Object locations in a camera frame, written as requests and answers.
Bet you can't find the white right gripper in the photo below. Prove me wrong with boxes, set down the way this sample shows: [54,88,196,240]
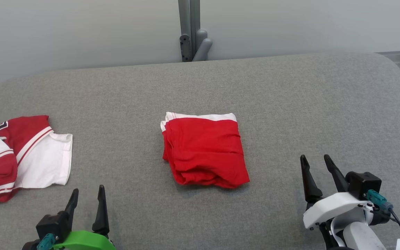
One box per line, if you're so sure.
[300,154,369,230]

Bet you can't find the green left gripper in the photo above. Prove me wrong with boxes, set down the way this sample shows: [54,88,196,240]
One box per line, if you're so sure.
[52,185,116,250]

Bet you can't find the red and white jersey shirt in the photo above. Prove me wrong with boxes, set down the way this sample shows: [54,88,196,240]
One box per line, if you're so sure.
[0,115,73,205]

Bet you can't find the red basketball shorts white trim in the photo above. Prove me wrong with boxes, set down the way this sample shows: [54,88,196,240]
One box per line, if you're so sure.
[161,112,250,189]

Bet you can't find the grey fabric sofa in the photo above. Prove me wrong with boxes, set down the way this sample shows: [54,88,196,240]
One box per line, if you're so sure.
[0,52,400,250]

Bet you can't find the grey round metal tube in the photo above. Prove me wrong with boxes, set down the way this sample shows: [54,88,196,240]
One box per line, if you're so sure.
[192,29,213,62]

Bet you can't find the teal left camera connector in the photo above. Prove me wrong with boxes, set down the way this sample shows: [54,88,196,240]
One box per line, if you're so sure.
[37,233,55,250]

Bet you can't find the teal camera connector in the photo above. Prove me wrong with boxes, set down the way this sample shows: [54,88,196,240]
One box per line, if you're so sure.
[366,189,394,214]
[37,233,55,250]

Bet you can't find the teal right camera connector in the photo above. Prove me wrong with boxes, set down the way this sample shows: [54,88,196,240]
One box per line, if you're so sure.
[366,189,394,214]

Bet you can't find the grey metal frame post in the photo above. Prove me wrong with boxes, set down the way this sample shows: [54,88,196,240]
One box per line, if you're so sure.
[178,0,201,62]

